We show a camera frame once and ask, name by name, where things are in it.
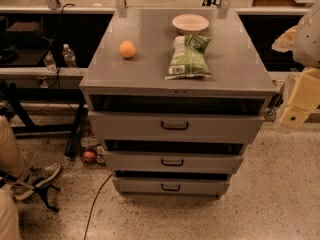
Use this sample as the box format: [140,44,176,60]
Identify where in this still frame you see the person knee beige trousers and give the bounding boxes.
[0,190,22,240]

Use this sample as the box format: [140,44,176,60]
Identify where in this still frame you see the red apple on floor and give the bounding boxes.
[82,151,96,163]

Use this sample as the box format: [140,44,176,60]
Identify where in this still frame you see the person leg beige trousers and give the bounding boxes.
[0,116,30,180]

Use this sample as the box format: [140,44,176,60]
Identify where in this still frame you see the beige bowl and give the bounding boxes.
[172,14,209,35]

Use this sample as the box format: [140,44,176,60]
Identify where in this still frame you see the grey drawer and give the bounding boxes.
[113,177,230,196]
[89,112,264,144]
[103,151,243,174]

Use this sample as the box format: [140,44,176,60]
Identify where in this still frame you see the green chip bag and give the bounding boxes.
[165,34,211,80]

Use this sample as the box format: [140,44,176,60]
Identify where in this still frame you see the grey drawer cabinet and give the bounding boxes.
[79,7,278,200]

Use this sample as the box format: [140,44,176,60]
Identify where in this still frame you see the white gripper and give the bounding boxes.
[278,67,320,129]

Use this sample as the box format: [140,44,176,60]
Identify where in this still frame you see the clear water bottle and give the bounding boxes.
[44,52,57,74]
[62,44,77,68]

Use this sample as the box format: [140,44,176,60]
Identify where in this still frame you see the grey top drawer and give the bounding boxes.
[89,112,264,144]

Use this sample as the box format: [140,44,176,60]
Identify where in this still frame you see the grey bottom drawer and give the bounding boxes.
[113,177,230,196]

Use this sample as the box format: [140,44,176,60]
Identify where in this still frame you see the grey sneaker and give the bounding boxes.
[12,162,61,201]

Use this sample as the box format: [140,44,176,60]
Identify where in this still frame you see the black floor cable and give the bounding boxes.
[83,173,114,240]

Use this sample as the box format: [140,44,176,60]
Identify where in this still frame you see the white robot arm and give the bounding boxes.
[272,1,320,129]

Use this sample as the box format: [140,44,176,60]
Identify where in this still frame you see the orange fruit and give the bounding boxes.
[119,41,136,59]

